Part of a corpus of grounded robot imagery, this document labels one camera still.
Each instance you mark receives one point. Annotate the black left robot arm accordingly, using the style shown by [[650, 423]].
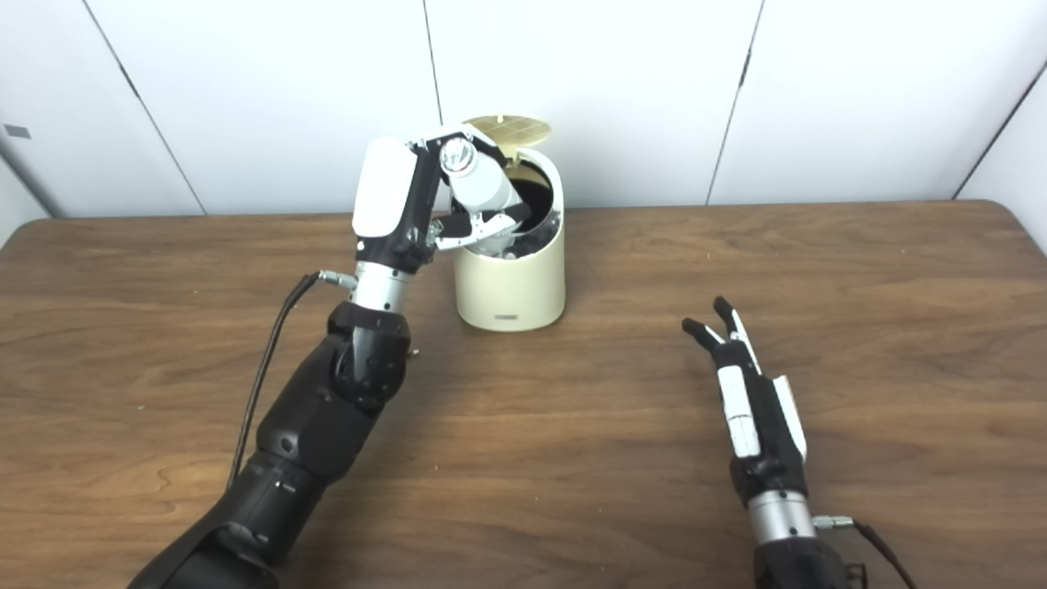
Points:
[[327, 417]]

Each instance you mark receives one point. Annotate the small white plastic bottle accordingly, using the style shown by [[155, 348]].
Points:
[[487, 184]]

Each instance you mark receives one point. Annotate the cream round bin lid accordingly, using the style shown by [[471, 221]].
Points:
[[511, 129]]

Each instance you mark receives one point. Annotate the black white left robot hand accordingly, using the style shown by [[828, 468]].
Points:
[[384, 196]]

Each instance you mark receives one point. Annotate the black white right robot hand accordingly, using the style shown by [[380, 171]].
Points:
[[757, 425]]

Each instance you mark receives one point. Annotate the cream-colored round bin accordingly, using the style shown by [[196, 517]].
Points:
[[511, 286]]

